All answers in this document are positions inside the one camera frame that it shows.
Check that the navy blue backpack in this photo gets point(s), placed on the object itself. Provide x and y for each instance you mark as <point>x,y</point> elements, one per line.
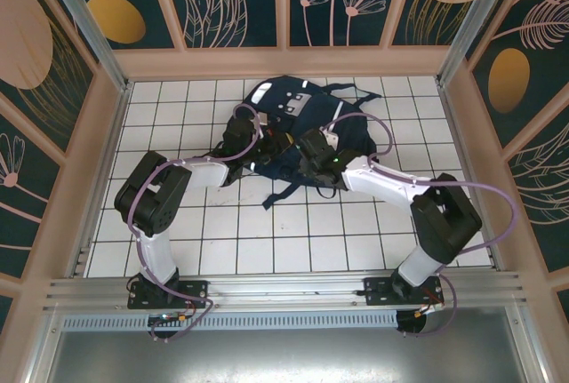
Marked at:
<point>311,103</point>

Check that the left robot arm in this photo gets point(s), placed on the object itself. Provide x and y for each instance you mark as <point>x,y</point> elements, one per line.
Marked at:
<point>151,196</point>

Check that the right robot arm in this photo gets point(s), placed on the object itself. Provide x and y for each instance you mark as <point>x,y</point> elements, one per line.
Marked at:
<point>444,223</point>

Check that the teal panel pink flowers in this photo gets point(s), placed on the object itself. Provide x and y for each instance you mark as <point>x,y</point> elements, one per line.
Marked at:
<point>338,23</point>

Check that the yellow power connector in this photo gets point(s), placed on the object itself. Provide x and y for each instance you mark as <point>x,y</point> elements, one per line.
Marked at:
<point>420,313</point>

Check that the small circuit board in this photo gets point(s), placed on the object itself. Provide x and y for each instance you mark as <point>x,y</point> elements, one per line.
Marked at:
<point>166,317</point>

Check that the grey sheet metal panel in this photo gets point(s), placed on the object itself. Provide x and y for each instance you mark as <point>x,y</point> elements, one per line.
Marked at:
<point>284,356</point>

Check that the teal panel orange oval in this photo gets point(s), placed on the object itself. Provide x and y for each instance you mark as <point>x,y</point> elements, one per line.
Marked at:
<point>115,18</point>

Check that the teal panel oval and fern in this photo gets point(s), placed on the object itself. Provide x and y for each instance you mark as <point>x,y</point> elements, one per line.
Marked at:
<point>509,81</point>

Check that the teal panel pink fern leaves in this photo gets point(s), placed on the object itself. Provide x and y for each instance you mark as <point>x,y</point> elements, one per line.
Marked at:
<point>542,196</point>

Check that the teal panel single pink flower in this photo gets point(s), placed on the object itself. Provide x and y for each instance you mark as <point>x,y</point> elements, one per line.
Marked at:
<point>22,205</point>

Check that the teal panel large pink oval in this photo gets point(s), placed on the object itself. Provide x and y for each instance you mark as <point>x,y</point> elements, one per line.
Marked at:
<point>26,36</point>

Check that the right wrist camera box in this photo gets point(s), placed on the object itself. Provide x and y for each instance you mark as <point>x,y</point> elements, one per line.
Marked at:
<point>315,143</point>

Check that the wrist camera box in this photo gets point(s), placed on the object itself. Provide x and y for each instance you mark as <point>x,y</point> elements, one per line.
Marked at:
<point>315,143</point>
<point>238,132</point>

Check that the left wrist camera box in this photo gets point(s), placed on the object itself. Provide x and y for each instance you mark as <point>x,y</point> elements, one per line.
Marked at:
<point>238,132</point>

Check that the aluminium mounting rail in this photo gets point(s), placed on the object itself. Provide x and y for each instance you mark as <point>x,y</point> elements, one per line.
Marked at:
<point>284,287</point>

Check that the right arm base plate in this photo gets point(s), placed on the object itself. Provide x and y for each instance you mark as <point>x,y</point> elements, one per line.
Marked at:
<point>378,289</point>

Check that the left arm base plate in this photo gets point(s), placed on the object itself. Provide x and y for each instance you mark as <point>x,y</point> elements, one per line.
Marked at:
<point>195,289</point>

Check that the aluminium corner post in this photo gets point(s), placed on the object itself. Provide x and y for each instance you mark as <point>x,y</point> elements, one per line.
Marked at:
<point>471,18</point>
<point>89,32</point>

